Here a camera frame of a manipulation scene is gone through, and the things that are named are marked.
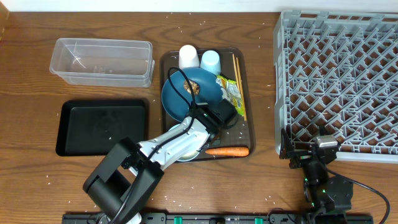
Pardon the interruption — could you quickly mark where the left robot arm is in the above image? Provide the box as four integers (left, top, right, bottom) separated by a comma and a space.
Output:
83, 103, 236, 223

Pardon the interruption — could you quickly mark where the dark brown serving tray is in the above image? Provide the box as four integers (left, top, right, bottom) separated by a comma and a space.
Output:
159, 47, 256, 162

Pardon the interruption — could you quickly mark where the light blue plastic cup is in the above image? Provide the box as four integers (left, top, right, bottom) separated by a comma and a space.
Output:
200, 50, 221, 76

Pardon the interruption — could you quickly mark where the crumpled white tissue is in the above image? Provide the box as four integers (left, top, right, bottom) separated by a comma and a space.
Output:
221, 88, 231, 101

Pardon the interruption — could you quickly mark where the right wooden chopstick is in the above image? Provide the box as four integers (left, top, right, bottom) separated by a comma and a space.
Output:
236, 57, 247, 121

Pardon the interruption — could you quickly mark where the left wooden chopstick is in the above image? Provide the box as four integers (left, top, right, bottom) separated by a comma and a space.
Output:
231, 54, 248, 122

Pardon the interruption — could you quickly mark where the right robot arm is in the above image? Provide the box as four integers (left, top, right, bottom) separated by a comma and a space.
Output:
279, 128, 353, 223

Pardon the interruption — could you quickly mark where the grey dishwasher rack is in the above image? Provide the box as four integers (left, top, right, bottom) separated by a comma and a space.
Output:
273, 10, 397, 164

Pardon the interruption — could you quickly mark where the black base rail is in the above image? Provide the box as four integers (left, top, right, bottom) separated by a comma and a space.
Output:
61, 212, 374, 224

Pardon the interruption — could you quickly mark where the white plastic cup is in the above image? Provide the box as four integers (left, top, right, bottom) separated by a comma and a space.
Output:
178, 45, 200, 69

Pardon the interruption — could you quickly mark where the black waste tray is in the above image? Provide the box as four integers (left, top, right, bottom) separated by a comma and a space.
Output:
55, 99, 148, 156

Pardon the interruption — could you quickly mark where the orange carrot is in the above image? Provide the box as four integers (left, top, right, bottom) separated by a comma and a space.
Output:
205, 147, 249, 157

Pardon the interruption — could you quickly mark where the wooden chopstick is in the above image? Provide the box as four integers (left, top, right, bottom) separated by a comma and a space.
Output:
236, 57, 247, 121
231, 54, 248, 122

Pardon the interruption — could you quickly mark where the green yellow snack wrapper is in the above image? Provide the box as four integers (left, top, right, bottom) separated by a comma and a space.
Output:
216, 75, 243, 116

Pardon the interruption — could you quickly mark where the clear plastic bin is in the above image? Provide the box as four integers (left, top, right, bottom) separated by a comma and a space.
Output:
49, 38, 155, 88

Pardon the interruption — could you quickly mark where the light blue bowl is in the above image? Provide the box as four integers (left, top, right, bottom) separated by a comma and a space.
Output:
167, 136, 200, 162

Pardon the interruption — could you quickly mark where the brown food scrap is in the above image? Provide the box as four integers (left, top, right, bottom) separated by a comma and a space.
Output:
183, 80, 200, 95

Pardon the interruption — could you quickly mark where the dark blue plate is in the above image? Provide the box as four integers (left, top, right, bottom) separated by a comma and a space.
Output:
162, 68, 223, 121

